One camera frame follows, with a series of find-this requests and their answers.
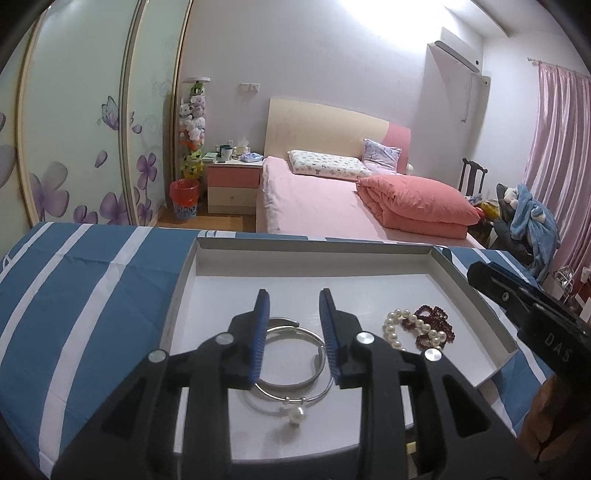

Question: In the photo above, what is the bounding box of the silver cuff bangle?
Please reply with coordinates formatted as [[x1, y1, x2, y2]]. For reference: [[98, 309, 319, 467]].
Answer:
[[257, 325, 328, 389]]

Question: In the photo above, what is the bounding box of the lilac patterned pillow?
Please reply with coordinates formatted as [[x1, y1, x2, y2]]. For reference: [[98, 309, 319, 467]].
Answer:
[[362, 138, 403, 174]]

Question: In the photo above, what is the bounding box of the bed with pink sheet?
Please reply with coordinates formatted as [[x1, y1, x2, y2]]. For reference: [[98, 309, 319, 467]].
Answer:
[[255, 156, 486, 251]]

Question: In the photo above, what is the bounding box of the clear column of plush toys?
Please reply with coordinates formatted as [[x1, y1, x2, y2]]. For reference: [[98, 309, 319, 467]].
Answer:
[[177, 78, 212, 182]]

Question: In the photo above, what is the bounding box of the curtain rod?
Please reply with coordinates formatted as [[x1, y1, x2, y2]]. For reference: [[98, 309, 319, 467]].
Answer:
[[527, 56, 591, 77]]

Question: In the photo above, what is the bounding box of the thin silver bangle with pearl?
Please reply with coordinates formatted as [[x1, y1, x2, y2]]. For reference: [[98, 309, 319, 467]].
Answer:
[[252, 316, 334, 426]]

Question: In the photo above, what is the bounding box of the light blue fleece garment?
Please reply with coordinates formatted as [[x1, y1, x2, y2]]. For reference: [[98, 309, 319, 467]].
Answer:
[[505, 183, 562, 278]]

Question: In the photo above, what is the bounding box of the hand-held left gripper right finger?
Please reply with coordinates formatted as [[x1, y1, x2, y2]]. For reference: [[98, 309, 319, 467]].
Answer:
[[318, 287, 546, 480]]

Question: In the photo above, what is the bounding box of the pile of colourful toys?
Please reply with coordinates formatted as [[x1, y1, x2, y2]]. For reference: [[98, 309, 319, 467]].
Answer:
[[470, 193, 502, 220]]

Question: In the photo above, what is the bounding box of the white pipe cover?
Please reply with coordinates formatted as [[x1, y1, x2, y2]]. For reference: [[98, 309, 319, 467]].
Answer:
[[464, 71, 491, 123]]

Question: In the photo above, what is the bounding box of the pink curtain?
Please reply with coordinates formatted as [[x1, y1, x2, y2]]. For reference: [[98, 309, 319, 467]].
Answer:
[[522, 62, 591, 297]]

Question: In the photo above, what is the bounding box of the person's right hand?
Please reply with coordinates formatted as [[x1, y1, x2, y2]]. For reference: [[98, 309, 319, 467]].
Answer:
[[518, 375, 591, 463]]

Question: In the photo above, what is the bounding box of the pink and beige nightstand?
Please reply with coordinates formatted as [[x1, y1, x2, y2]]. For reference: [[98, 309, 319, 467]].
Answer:
[[205, 154, 265, 215]]

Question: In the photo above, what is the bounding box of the dark wooden chair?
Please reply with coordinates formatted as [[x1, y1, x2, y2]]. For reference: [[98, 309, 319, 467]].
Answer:
[[459, 157, 488, 197]]

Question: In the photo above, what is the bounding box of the white air conditioner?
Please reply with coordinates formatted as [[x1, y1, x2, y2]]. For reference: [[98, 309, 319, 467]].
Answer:
[[427, 26, 481, 73]]

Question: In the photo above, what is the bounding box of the dark red bead bracelet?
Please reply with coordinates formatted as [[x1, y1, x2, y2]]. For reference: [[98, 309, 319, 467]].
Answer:
[[400, 303, 456, 350]]

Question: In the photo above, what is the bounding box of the beige and pink headboard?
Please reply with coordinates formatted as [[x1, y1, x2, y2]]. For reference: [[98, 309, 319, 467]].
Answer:
[[264, 96, 412, 175]]

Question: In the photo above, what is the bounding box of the white patterned pillow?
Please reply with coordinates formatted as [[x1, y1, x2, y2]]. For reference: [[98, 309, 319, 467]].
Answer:
[[287, 150, 373, 182]]

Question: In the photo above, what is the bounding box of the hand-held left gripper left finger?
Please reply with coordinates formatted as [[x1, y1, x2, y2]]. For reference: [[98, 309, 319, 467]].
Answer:
[[51, 288, 273, 480]]

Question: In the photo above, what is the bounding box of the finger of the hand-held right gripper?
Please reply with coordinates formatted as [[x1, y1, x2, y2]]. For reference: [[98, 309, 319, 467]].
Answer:
[[466, 261, 556, 320]]

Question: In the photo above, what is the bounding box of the white pearl bracelet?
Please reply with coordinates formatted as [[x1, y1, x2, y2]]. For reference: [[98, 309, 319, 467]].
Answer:
[[382, 309, 443, 351]]

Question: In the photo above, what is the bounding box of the wardrobe with purple flower doors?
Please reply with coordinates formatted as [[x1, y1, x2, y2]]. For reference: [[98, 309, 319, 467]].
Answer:
[[0, 0, 195, 232]]

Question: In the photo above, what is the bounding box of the grey cardboard tray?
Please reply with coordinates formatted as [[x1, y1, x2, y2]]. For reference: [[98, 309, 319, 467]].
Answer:
[[159, 237, 520, 459]]

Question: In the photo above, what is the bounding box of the white shelf unit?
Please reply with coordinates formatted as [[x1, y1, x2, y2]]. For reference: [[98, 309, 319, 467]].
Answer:
[[551, 264, 591, 306]]

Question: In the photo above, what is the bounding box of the blue white striped tablecloth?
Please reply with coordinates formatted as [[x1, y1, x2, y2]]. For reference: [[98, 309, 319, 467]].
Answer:
[[0, 222, 557, 464]]

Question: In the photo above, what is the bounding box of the folded salmon pink quilt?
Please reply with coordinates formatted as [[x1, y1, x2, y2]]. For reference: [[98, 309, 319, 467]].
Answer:
[[355, 174, 481, 240]]

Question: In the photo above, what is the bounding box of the bin with red bag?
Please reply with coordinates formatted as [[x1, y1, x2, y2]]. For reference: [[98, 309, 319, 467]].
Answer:
[[169, 178, 201, 220]]

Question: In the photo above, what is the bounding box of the grey padded chair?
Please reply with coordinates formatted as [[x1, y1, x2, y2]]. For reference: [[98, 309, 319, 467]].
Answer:
[[491, 182, 537, 265]]

